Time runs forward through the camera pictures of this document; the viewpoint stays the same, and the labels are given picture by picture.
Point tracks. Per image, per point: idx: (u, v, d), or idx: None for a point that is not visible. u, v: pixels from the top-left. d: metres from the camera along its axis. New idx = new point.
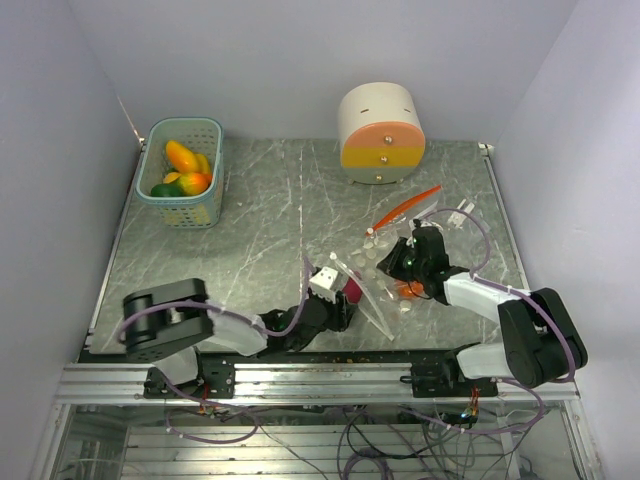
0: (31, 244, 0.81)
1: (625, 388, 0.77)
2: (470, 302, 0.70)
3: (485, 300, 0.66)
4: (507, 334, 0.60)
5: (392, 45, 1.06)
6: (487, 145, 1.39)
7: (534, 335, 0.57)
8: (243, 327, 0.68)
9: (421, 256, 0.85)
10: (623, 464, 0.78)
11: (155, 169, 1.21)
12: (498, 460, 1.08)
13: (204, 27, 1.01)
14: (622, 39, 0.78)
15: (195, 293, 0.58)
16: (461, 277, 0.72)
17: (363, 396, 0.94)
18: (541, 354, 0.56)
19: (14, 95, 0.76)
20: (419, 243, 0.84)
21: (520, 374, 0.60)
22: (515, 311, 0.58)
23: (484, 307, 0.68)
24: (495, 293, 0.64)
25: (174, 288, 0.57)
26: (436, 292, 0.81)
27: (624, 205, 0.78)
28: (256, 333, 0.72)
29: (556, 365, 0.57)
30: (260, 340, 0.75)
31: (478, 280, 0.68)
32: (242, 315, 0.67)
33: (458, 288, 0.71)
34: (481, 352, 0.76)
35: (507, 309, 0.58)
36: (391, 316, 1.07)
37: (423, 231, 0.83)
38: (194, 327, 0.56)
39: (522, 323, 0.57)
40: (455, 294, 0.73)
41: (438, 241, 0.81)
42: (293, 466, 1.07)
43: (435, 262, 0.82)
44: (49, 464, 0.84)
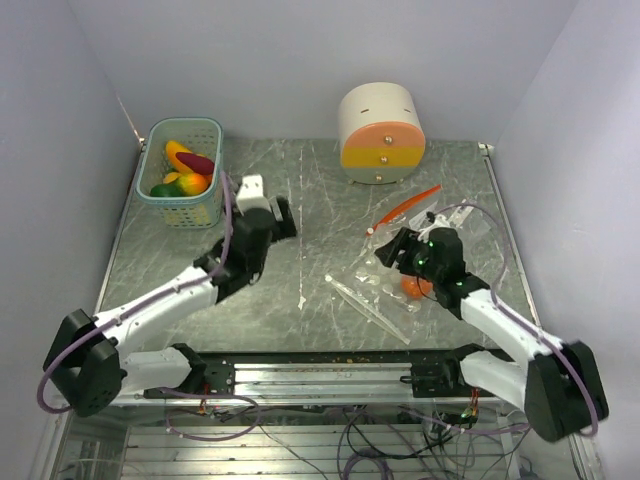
0: (31, 243, 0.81)
1: (623, 388, 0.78)
2: (489, 329, 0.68)
3: (510, 340, 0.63)
4: (531, 386, 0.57)
5: (392, 46, 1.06)
6: (487, 145, 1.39)
7: (561, 393, 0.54)
8: (171, 296, 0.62)
9: (434, 260, 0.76)
10: (623, 463, 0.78)
11: (155, 169, 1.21)
12: (498, 460, 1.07)
13: (205, 27, 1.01)
14: (622, 38, 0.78)
15: (81, 324, 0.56)
16: (482, 300, 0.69)
17: (363, 396, 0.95)
18: (564, 412, 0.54)
19: (15, 96, 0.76)
20: (434, 246, 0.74)
21: (537, 421, 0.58)
22: (547, 368, 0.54)
23: (507, 345, 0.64)
24: (525, 339, 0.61)
25: (63, 336, 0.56)
26: (451, 304, 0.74)
27: (624, 204, 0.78)
28: (189, 289, 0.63)
29: (576, 422, 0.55)
30: (206, 292, 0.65)
31: (500, 309, 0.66)
32: (157, 294, 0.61)
33: (480, 313, 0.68)
34: (490, 373, 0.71)
35: (538, 366, 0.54)
36: (402, 318, 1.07)
37: (442, 233, 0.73)
38: (90, 362, 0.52)
39: (552, 384, 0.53)
40: (471, 315, 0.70)
41: (459, 248, 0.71)
42: (293, 466, 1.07)
43: (451, 270, 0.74)
44: (49, 464, 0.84)
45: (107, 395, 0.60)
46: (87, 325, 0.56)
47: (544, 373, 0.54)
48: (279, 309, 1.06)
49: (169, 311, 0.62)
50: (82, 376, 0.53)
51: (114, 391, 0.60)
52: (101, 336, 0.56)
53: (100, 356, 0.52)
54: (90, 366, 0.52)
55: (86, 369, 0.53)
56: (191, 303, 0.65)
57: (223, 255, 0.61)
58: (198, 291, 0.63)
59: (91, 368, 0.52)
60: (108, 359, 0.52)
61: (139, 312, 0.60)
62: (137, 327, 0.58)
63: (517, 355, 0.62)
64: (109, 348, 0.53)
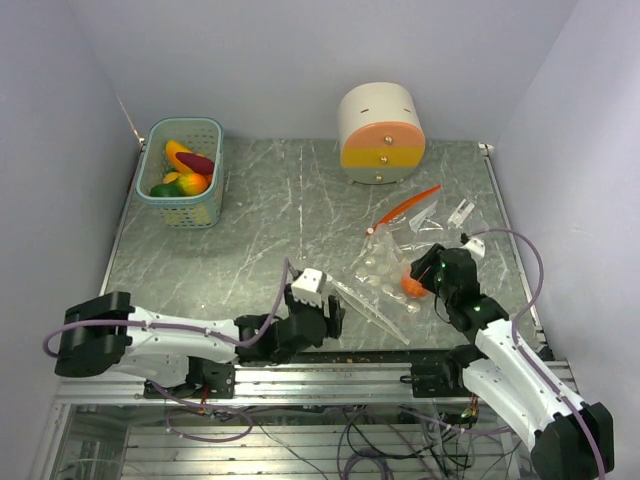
0: (31, 242, 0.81)
1: (622, 388, 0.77)
2: (504, 367, 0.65)
3: (527, 388, 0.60)
4: (543, 440, 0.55)
5: (392, 46, 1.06)
6: (487, 145, 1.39)
7: (575, 454, 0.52)
8: (199, 338, 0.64)
9: (448, 282, 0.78)
10: (623, 464, 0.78)
11: (155, 169, 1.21)
12: (498, 460, 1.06)
13: (205, 27, 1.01)
14: (622, 38, 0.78)
15: (118, 306, 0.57)
16: (502, 336, 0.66)
17: (363, 396, 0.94)
18: (574, 472, 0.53)
19: (14, 95, 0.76)
20: (448, 269, 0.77)
21: (541, 470, 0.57)
22: (566, 435, 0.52)
23: (521, 389, 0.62)
24: (544, 393, 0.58)
25: (97, 303, 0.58)
26: (466, 327, 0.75)
27: (623, 204, 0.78)
28: (215, 341, 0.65)
29: (582, 477, 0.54)
30: (225, 350, 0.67)
31: (520, 351, 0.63)
32: (191, 326, 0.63)
33: (497, 349, 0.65)
34: (489, 391, 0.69)
35: (558, 433, 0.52)
36: (402, 318, 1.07)
37: (455, 256, 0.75)
38: (97, 347, 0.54)
39: (568, 448, 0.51)
40: (488, 348, 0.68)
41: (471, 271, 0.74)
42: (293, 466, 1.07)
43: (465, 293, 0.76)
44: (49, 464, 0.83)
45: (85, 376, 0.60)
46: (122, 310, 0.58)
47: (562, 441, 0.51)
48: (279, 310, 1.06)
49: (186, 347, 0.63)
50: (83, 350, 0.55)
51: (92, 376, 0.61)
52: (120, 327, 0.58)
53: (105, 348, 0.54)
54: (95, 348, 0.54)
55: (90, 348, 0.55)
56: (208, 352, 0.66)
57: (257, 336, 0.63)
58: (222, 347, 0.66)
59: (94, 350, 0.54)
60: (111, 354, 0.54)
61: (164, 331, 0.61)
62: (155, 343, 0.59)
63: (531, 404, 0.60)
64: (118, 346, 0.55)
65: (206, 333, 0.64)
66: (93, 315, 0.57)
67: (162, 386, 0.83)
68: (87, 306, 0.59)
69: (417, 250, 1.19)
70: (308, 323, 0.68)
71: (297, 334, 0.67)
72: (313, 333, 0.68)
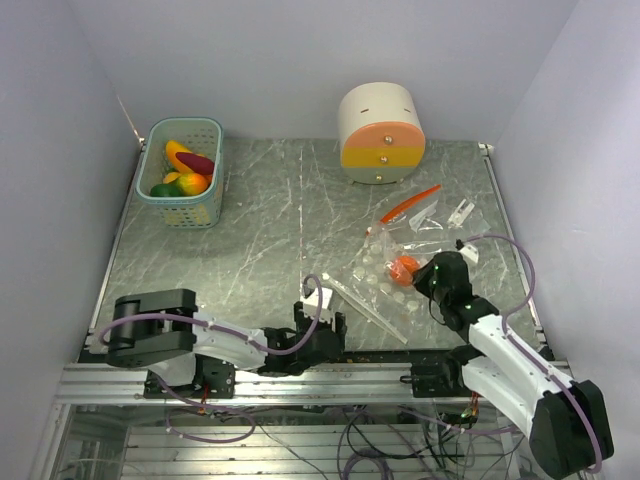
0: (31, 242, 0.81)
1: (622, 388, 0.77)
2: (495, 358, 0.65)
3: (517, 372, 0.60)
4: (537, 423, 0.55)
5: (392, 45, 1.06)
6: (487, 145, 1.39)
7: (568, 433, 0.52)
8: (241, 344, 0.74)
9: (441, 283, 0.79)
10: (622, 464, 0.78)
11: (155, 169, 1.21)
12: (498, 460, 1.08)
13: (205, 27, 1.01)
14: (622, 39, 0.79)
15: (183, 304, 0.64)
16: (492, 328, 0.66)
17: (363, 396, 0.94)
18: (568, 450, 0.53)
19: (14, 94, 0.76)
20: (441, 270, 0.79)
21: (541, 455, 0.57)
22: (555, 410, 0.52)
23: (513, 375, 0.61)
24: (533, 374, 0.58)
25: (164, 298, 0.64)
26: (460, 326, 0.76)
27: (623, 205, 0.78)
28: (250, 350, 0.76)
29: (581, 456, 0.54)
30: (255, 358, 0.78)
31: (510, 339, 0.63)
32: (238, 332, 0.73)
33: (488, 340, 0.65)
34: (490, 385, 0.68)
35: (547, 408, 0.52)
36: (400, 319, 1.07)
37: (447, 258, 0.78)
38: (169, 341, 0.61)
39: (559, 425, 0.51)
40: (480, 342, 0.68)
41: (463, 270, 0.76)
42: (293, 466, 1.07)
43: (458, 292, 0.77)
44: (50, 464, 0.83)
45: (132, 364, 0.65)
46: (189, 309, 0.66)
47: (551, 415, 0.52)
48: (279, 310, 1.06)
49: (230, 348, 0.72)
50: (151, 342, 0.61)
51: (139, 365, 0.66)
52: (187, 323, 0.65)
53: (178, 343, 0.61)
54: (165, 342, 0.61)
55: (161, 341, 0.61)
56: (241, 358, 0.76)
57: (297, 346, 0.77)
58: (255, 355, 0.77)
59: (163, 343, 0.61)
60: (182, 349, 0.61)
61: (218, 333, 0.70)
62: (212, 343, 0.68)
63: (523, 389, 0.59)
64: (188, 341, 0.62)
65: (248, 341, 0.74)
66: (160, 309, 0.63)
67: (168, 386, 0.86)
68: (152, 297, 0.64)
69: (417, 250, 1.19)
70: (327, 343, 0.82)
71: (317, 349, 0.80)
72: (330, 351, 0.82)
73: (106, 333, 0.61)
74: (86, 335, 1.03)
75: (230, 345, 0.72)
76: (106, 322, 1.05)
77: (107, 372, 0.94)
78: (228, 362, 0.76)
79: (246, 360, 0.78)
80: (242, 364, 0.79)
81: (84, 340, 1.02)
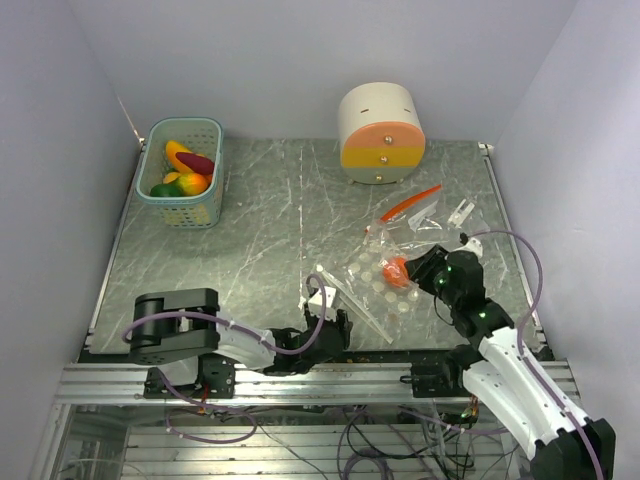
0: (30, 242, 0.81)
1: (624, 389, 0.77)
2: (506, 377, 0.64)
3: (530, 400, 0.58)
4: (544, 454, 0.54)
5: (392, 46, 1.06)
6: (487, 145, 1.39)
7: (576, 471, 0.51)
8: (254, 344, 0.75)
9: (454, 285, 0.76)
10: (623, 465, 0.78)
11: (155, 169, 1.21)
12: (498, 460, 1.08)
13: (205, 27, 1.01)
14: (622, 39, 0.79)
15: (206, 303, 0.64)
16: (506, 345, 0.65)
17: (363, 396, 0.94)
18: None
19: (14, 95, 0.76)
20: (454, 272, 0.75)
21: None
22: (568, 452, 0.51)
23: (523, 400, 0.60)
24: (547, 406, 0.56)
25: (186, 296, 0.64)
26: (470, 333, 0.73)
27: (623, 204, 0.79)
28: (262, 350, 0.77)
29: None
30: (265, 358, 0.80)
31: (525, 361, 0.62)
32: (252, 331, 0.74)
33: (502, 359, 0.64)
34: (492, 401, 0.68)
35: (560, 449, 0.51)
36: (389, 317, 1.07)
37: (461, 259, 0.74)
38: (195, 340, 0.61)
39: (569, 463, 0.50)
40: (492, 357, 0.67)
41: (479, 273, 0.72)
42: (293, 466, 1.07)
43: (471, 298, 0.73)
44: (49, 464, 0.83)
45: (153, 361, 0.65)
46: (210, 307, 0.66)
47: (564, 457, 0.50)
48: (279, 310, 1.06)
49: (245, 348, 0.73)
50: (175, 341, 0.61)
51: (160, 363, 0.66)
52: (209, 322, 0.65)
53: (203, 342, 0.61)
54: (190, 340, 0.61)
55: (186, 340, 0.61)
56: (252, 358, 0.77)
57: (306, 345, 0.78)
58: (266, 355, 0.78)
59: (188, 342, 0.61)
60: (207, 347, 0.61)
61: (237, 331, 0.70)
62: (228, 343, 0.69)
63: (532, 415, 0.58)
64: (212, 339, 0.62)
65: (260, 342, 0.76)
66: (182, 309, 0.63)
67: (173, 385, 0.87)
68: (174, 295, 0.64)
69: (417, 250, 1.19)
70: (328, 340, 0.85)
71: (319, 347, 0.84)
72: (332, 348, 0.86)
73: (128, 333, 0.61)
74: (86, 335, 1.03)
75: (246, 345, 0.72)
76: (105, 322, 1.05)
77: (107, 372, 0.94)
78: (239, 361, 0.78)
79: (255, 361, 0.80)
80: (251, 364, 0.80)
81: (84, 340, 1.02)
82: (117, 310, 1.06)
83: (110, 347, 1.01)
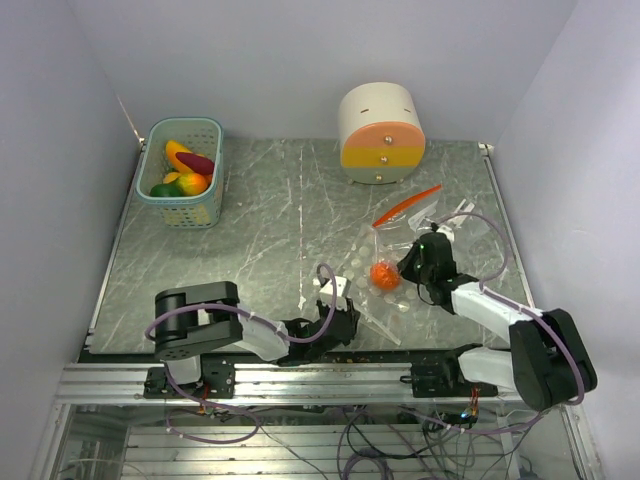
0: (30, 241, 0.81)
1: (624, 388, 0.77)
2: (477, 314, 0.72)
3: (494, 315, 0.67)
4: (515, 353, 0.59)
5: (392, 46, 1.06)
6: (487, 145, 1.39)
7: (544, 358, 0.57)
8: (270, 334, 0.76)
9: (428, 262, 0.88)
10: (622, 464, 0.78)
11: (155, 169, 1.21)
12: (498, 460, 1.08)
13: (204, 26, 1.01)
14: (622, 38, 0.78)
15: (227, 295, 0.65)
16: (469, 289, 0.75)
17: (363, 396, 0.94)
18: (550, 378, 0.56)
19: (14, 95, 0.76)
20: (427, 249, 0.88)
21: (528, 394, 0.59)
22: (528, 336, 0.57)
23: (494, 323, 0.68)
24: (507, 311, 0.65)
25: (207, 290, 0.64)
26: (443, 299, 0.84)
27: (623, 204, 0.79)
28: (280, 340, 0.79)
29: (565, 387, 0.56)
30: (280, 349, 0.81)
31: (486, 293, 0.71)
32: (268, 323, 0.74)
33: (467, 299, 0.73)
34: (481, 359, 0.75)
35: (518, 331, 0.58)
36: (392, 319, 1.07)
37: (431, 237, 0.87)
38: (221, 330, 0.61)
39: (532, 345, 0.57)
40: (462, 304, 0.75)
41: (447, 248, 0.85)
42: (293, 466, 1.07)
43: (442, 269, 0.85)
44: (50, 464, 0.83)
45: (179, 356, 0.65)
46: (232, 300, 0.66)
47: (523, 336, 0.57)
48: (279, 310, 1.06)
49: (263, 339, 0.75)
50: (201, 332, 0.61)
51: (186, 357, 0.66)
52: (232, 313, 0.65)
53: (229, 330, 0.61)
54: (217, 329, 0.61)
55: (212, 329, 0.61)
56: (267, 347, 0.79)
57: (316, 334, 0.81)
58: (281, 346, 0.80)
59: (215, 331, 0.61)
60: (234, 336, 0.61)
61: (257, 322, 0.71)
62: (249, 331, 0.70)
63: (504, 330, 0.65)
64: (237, 329, 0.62)
65: (277, 332, 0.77)
66: (205, 300, 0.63)
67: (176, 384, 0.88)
68: (194, 290, 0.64)
69: None
70: (339, 326, 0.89)
71: (328, 333, 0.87)
72: (340, 332, 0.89)
73: (152, 330, 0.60)
74: (86, 335, 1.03)
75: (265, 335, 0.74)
76: (105, 322, 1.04)
77: (108, 372, 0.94)
78: (255, 349, 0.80)
79: (270, 350, 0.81)
80: (267, 354, 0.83)
81: (84, 340, 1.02)
82: (116, 310, 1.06)
83: (109, 347, 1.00)
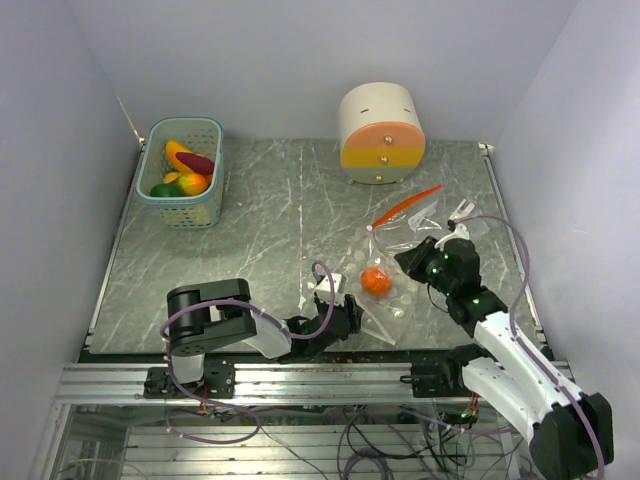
0: (31, 241, 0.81)
1: (624, 389, 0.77)
2: (502, 359, 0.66)
3: (527, 382, 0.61)
4: (540, 431, 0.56)
5: (392, 46, 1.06)
6: (487, 145, 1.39)
7: (572, 446, 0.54)
8: (275, 332, 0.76)
9: (450, 275, 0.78)
10: (623, 465, 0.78)
11: (155, 169, 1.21)
12: (498, 460, 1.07)
13: (204, 27, 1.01)
14: (622, 39, 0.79)
15: (240, 291, 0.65)
16: (500, 329, 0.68)
17: (363, 396, 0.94)
18: (571, 463, 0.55)
19: (15, 96, 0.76)
20: (451, 261, 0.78)
21: (540, 461, 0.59)
22: (563, 429, 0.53)
23: (521, 384, 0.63)
24: (542, 384, 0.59)
25: (219, 287, 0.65)
26: (464, 321, 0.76)
27: (623, 205, 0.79)
28: (285, 339, 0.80)
29: (580, 467, 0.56)
30: (282, 347, 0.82)
31: (519, 342, 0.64)
32: (275, 321, 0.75)
33: (497, 342, 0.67)
34: (489, 386, 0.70)
35: (555, 423, 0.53)
36: (391, 318, 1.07)
37: (458, 249, 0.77)
38: (236, 326, 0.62)
39: (566, 438, 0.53)
40: (487, 341, 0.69)
41: (474, 263, 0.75)
42: (293, 466, 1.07)
43: (466, 287, 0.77)
44: (49, 464, 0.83)
45: (193, 351, 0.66)
46: (245, 297, 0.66)
47: (558, 428, 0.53)
48: (279, 310, 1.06)
49: (268, 336, 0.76)
50: (215, 329, 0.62)
51: (201, 352, 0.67)
52: (243, 310, 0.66)
53: (242, 327, 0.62)
54: (230, 326, 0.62)
55: (226, 326, 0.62)
56: (270, 344, 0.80)
57: (317, 332, 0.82)
58: (283, 344, 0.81)
59: (228, 329, 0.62)
60: (247, 332, 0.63)
61: (265, 319, 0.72)
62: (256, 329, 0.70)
63: (531, 396, 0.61)
64: (250, 326, 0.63)
65: (281, 329, 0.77)
66: (216, 297, 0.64)
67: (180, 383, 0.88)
68: (208, 287, 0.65)
69: None
70: (338, 322, 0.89)
71: (327, 329, 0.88)
72: (338, 328, 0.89)
73: (166, 327, 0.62)
74: (86, 335, 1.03)
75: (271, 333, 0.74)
76: (105, 322, 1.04)
77: (108, 372, 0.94)
78: (259, 345, 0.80)
79: (273, 347, 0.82)
80: (270, 352, 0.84)
81: (84, 340, 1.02)
82: (116, 310, 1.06)
83: (109, 347, 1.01)
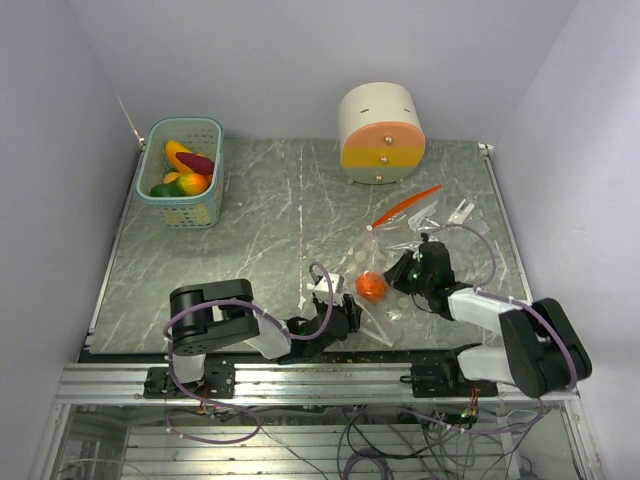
0: (31, 241, 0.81)
1: (624, 389, 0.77)
2: (472, 314, 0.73)
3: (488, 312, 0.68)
4: (507, 343, 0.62)
5: (391, 46, 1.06)
6: (487, 145, 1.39)
7: (536, 344, 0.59)
8: (275, 332, 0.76)
9: (427, 272, 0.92)
10: (623, 465, 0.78)
11: (155, 169, 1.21)
12: (498, 460, 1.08)
13: (204, 27, 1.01)
14: (622, 40, 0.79)
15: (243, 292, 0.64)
16: (466, 293, 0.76)
17: (363, 396, 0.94)
18: (543, 363, 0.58)
19: (15, 96, 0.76)
20: (426, 259, 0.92)
21: (524, 383, 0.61)
22: (515, 320, 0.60)
23: (489, 322, 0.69)
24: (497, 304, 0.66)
25: (222, 286, 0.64)
26: (441, 307, 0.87)
27: (622, 205, 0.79)
28: (284, 339, 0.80)
29: (558, 374, 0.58)
30: (282, 347, 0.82)
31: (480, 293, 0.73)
32: (275, 321, 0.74)
33: (463, 300, 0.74)
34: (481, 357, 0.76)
35: (508, 317, 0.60)
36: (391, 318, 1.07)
37: (430, 247, 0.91)
38: (239, 326, 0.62)
39: (523, 332, 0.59)
40: (458, 307, 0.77)
41: (444, 258, 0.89)
42: (293, 466, 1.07)
43: (441, 278, 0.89)
44: (50, 464, 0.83)
45: (196, 351, 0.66)
46: (247, 297, 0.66)
47: (511, 321, 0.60)
48: (279, 310, 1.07)
49: (268, 336, 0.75)
50: (218, 328, 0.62)
51: (204, 351, 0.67)
52: (246, 309, 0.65)
53: (245, 327, 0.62)
54: (233, 326, 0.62)
55: (229, 326, 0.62)
56: (270, 344, 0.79)
57: (314, 335, 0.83)
58: (282, 344, 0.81)
59: (231, 328, 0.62)
60: (250, 332, 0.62)
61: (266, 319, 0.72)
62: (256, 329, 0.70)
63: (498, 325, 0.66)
64: (253, 326, 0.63)
65: (281, 329, 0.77)
66: (219, 297, 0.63)
67: (181, 384, 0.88)
68: (212, 287, 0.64)
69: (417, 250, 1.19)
70: (337, 322, 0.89)
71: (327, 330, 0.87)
72: (336, 328, 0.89)
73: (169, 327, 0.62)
74: (86, 335, 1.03)
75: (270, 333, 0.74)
76: (105, 322, 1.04)
77: (108, 372, 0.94)
78: (259, 345, 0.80)
79: (272, 347, 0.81)
80: (269, 352, 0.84)
81: (84, 340, 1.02)
82: (116, 310, 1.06)
83: (109, 347, 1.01)
